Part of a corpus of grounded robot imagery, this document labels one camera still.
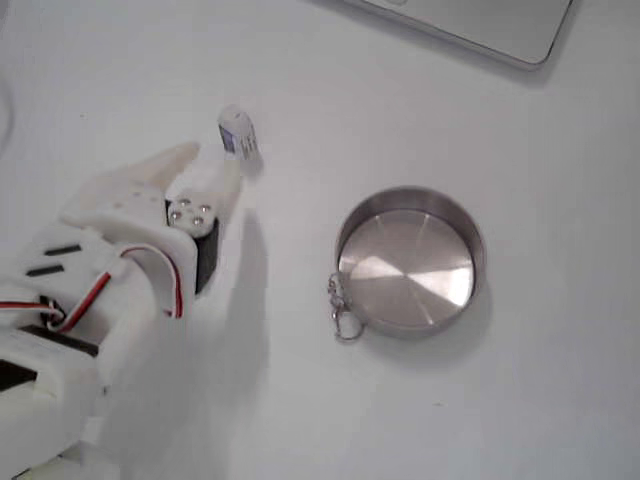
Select round metal bowl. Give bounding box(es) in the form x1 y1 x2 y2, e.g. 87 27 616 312
335 185 488 343

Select red white black servo cable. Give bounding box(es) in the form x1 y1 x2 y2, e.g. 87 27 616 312
0 242 187 334

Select small white and blue box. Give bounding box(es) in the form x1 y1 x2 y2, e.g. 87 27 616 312
217 103 264 174

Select silver laptop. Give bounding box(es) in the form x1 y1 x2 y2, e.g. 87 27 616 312
304 0 584 72

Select metal key chain clasp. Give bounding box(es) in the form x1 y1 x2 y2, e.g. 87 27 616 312
325 269 366 345

